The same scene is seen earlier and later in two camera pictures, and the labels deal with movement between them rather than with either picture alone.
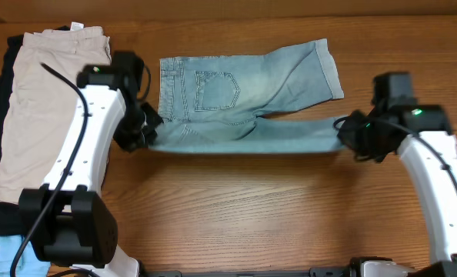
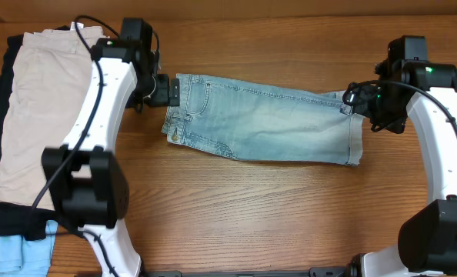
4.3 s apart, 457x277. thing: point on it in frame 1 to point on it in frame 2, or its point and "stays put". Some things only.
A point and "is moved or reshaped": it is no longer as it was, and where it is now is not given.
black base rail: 315,271 stays put
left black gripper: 132,144 to 161,97
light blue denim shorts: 216,102 is moved or reshaped
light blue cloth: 4,249 stays put
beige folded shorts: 40,102 stays put
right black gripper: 347,135 to 395,123
